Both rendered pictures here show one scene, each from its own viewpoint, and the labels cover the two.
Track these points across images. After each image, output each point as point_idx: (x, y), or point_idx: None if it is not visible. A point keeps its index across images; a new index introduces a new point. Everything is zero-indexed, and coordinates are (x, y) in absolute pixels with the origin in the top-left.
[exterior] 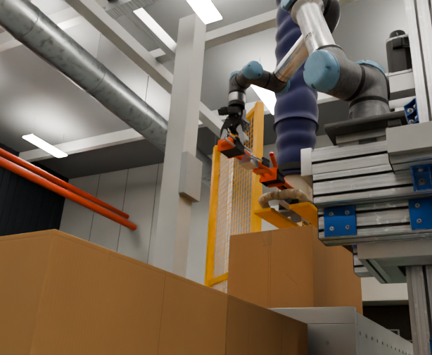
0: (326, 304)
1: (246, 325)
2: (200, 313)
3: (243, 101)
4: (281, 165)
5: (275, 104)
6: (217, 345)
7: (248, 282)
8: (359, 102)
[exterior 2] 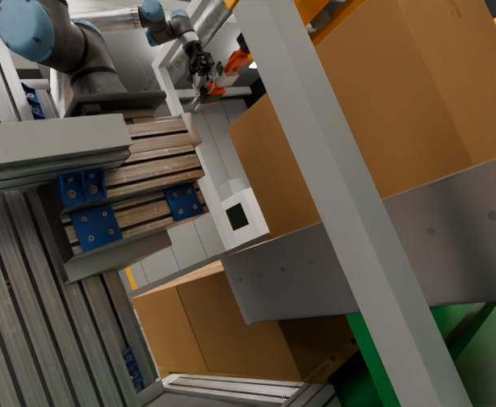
0: (289, 209)
1: (191, 296)
2: (168, 302)
3: (183, 47)
4: None
5: None
6: (182, 313)
7: None
8: None
